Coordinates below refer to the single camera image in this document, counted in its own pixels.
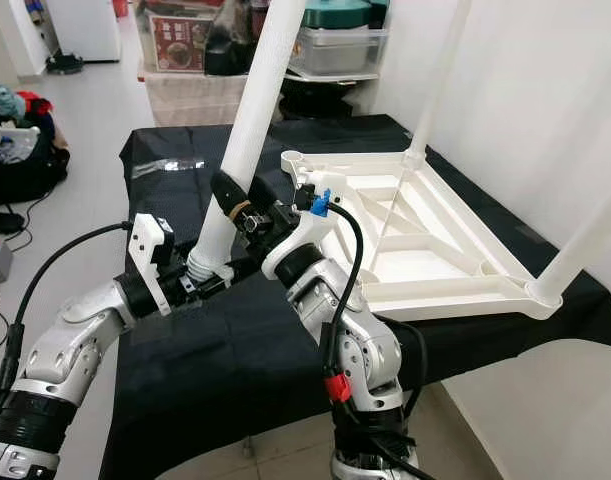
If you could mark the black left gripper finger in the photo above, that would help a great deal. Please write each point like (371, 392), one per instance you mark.
(233, 270)

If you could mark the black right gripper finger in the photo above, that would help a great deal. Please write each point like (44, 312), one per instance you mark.
(230, 195)

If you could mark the white plastic children table top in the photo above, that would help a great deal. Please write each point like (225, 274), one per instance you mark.
(445, 280)

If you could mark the clear plastic bag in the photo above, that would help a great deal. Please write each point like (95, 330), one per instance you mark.
(165, 167)

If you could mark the beige cloth covered table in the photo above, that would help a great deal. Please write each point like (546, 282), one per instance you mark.
(195, 100)

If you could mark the black round wok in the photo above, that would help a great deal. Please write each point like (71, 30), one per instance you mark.
(315, 95)

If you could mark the shiny black bag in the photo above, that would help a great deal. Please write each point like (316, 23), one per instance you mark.
(225, 45)

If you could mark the clear plastic storage container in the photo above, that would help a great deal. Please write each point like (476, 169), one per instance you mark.
(335, 50)

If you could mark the black wifi router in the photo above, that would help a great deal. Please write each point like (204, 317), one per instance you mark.
(0, 222)

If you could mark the green round pot lid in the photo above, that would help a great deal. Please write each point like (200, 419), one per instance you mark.
(335, 14)

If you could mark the black open suitcase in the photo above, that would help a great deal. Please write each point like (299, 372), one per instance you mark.
(15, 175)

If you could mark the black fan base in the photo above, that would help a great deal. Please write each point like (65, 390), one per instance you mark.
(63, 64)

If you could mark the red bucket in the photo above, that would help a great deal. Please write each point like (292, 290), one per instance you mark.
(120, 6)

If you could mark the white plastic bag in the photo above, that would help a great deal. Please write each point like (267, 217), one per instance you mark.
(17, 143)

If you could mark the white cabinet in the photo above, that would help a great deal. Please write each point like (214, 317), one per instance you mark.
(80, 25)

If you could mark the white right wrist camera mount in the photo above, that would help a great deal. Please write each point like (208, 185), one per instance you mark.
(307, 238)

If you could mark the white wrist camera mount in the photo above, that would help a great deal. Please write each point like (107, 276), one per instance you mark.
(150, 260)
(307, 238)

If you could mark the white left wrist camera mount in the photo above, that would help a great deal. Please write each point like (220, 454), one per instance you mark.
(150, 260)

